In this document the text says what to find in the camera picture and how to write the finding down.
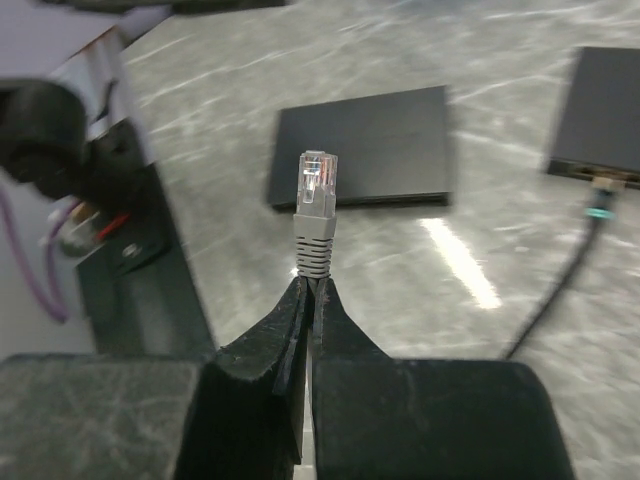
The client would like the black cable with teal plug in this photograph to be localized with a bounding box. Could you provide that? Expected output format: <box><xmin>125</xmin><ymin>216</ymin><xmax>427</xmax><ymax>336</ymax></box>
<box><xmin>502</xmin><ymin>177</ymin><xmax>629</xmax><ymax>361</ymax></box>

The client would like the grey ethernet cable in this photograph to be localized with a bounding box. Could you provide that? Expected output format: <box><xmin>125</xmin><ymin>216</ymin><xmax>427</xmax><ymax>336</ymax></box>
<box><xmin>292</xmin><ymin>148</ymin><xmax>339</xmax><ymax>480</ymax></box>

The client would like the aluminium rail frame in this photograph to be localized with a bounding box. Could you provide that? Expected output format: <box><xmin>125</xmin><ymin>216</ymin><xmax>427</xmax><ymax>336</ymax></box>
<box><xmin>51</xmin><ymin>27</ymin><xmax>154</xmax><ymax>165</ymax></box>

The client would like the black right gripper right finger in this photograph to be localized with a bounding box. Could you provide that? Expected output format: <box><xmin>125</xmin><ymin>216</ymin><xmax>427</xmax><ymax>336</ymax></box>
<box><xmin>310</xmin><ymin>279</ymin><xmax>575</xmax><ymax>479</ymax></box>

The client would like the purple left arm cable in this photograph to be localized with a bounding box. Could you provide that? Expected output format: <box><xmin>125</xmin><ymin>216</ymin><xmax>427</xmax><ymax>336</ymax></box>
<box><xmin>0</xmin><ymin>189</ymin><xmax>81</xmax><ymax>324</ymax></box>

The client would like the black network switch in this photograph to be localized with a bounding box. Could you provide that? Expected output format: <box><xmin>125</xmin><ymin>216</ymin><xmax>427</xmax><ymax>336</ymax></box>
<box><xmin>266</xmin><ymin>86</ymin><xmax>457</xmax><ymax>210</ymax></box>
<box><xmin>546</xmin><ymin>47</ymin><xmax>639</xmax><ymax>189</ymax></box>

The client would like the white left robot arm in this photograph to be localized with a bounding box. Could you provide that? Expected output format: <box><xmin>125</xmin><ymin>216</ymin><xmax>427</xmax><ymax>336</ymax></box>
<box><xmin>1</xmin><ymin>78</ymin><xmax>87</xmax><ymax>200</ymax></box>

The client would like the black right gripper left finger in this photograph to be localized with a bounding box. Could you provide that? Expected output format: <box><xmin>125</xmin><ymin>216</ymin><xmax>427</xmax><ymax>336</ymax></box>
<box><xmin>1</xmin><ymin>279</ymin><xmax>308</xmax><ymax>479</ymax></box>

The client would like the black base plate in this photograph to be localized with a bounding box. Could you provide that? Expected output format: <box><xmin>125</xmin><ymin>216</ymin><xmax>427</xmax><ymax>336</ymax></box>
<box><xmin>77</xmin><ymin>120</ymin><xmax>216</xmax><ymax>356</ymax></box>

